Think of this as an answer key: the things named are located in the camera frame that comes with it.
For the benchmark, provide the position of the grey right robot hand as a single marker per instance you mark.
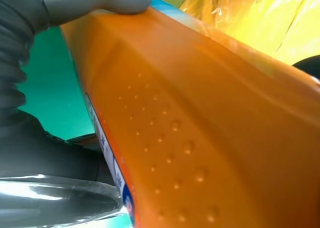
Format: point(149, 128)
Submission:
point(50, 160)

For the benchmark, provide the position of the yellow film-wrapped cardboard box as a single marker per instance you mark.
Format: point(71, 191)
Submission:
point(263, 21)

